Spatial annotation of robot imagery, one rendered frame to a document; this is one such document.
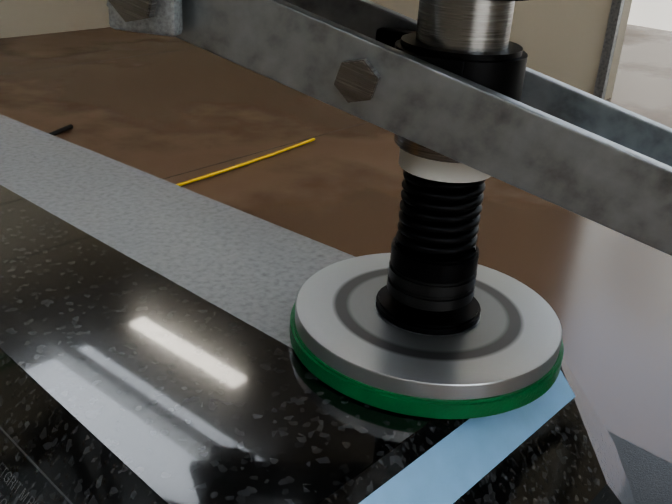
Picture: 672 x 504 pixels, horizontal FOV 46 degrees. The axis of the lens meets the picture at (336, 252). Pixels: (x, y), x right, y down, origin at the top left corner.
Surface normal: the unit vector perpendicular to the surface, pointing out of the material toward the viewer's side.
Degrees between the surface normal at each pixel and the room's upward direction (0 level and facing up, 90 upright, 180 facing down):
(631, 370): 0
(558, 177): 90
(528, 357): 0
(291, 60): 90
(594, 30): 90
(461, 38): 90
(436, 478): 46
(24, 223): 0
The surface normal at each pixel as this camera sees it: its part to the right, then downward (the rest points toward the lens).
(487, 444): 0.58, -0.40
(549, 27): -0.65, 0.29
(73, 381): 0.07, -0.90
